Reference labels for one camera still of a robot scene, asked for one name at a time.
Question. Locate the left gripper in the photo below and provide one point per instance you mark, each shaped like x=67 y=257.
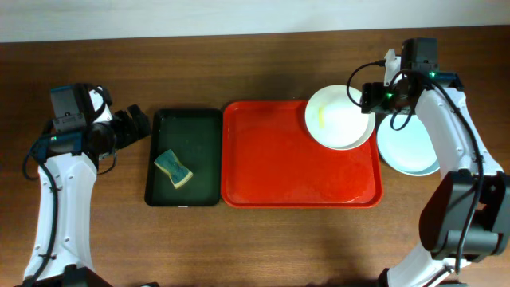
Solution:
x=130 y=133

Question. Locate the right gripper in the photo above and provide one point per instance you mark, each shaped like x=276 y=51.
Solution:
x=370 y=99

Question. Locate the green yellow sponge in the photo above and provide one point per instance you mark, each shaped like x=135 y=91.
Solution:
x=170 y=164

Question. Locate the white plate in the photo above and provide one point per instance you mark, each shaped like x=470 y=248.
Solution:
x=334 y=121

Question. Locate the light blue plate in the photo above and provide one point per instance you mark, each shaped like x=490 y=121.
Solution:
x=410 y=150

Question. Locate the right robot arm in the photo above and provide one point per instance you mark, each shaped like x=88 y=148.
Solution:
x=467 y=218

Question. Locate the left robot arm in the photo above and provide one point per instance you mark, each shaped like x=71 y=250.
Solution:
x=68 y=162

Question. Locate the dark green tray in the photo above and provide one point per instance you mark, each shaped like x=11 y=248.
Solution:
x=195 y=136

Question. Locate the red tray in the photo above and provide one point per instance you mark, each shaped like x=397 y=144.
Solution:
x=269 y=160

